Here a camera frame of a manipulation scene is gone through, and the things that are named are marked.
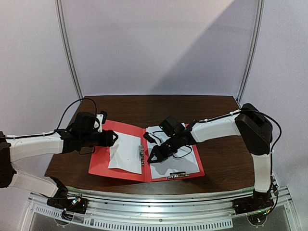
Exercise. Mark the aluminium corner post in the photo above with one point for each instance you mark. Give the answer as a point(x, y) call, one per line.
point(67, 49)
point(252, 50)

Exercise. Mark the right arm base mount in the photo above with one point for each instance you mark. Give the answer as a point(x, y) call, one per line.
point(258, 206)

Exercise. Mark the left aluminium corner post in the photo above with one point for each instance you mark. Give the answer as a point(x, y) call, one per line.
point(67, 49)

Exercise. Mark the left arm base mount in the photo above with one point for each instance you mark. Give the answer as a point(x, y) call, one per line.
point(68, 204)

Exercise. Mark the metal spine folder clip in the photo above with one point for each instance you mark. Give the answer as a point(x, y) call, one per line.
point(141, 154)

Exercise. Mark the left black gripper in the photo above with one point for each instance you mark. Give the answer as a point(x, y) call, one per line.
point(107, 140)

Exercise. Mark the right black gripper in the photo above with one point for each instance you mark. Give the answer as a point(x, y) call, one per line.
point(163, 149)

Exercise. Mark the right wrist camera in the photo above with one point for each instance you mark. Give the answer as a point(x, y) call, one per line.
point(168, 128)

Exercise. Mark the small white paper sheet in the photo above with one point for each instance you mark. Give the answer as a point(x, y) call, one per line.
point(125, 154)

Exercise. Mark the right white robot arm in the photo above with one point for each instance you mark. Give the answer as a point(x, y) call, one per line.
point(247, 122)

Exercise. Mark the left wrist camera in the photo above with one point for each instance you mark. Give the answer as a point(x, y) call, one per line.
point(86, 122)

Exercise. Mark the large white paper sheet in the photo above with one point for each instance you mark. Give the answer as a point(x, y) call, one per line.
point(187, 164)

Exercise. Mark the aluminium front rail frame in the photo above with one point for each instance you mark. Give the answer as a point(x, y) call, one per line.
point(109, 211)

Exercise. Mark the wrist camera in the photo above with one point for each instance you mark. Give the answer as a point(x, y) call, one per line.
point(168, 128)
point(86, 122)

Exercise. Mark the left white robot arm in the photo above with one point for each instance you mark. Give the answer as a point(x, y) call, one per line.
point(60, 141)

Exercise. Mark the red file folder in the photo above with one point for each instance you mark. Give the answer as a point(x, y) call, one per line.
point(100, 158)

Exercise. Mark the right aluminium corner post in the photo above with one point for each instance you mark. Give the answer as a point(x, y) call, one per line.
point(252, 50)

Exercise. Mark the metal bottom folder clip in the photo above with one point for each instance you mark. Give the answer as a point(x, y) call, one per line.
point(177, 175)

